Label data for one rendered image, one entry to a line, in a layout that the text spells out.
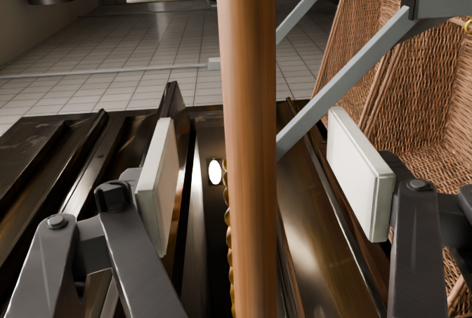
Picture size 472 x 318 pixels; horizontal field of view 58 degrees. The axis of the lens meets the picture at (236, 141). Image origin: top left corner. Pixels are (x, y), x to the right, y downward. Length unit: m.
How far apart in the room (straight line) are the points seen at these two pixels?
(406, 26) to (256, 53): 0.44
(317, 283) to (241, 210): 0.72
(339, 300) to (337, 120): 0.75
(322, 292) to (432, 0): 0.60
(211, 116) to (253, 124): 1.60
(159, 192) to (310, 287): 0.83
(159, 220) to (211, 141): 1.72
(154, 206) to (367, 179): 0.08
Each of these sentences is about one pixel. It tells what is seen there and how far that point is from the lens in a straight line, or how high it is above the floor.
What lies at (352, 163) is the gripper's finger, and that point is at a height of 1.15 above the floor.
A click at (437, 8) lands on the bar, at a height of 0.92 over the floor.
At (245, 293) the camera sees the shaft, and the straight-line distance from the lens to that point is 0.30.
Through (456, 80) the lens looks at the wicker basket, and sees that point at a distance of 1.28.
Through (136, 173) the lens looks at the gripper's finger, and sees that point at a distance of 0.18.
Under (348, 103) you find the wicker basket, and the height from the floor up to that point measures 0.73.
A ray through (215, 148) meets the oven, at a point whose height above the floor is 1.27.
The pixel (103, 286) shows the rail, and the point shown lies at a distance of 0.81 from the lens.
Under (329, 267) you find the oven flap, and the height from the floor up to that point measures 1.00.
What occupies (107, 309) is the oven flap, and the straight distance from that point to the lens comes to 0.76.
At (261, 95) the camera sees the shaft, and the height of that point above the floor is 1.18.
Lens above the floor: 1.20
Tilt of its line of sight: 1 degrees down
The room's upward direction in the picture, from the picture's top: 94 degrees counter-clockwise
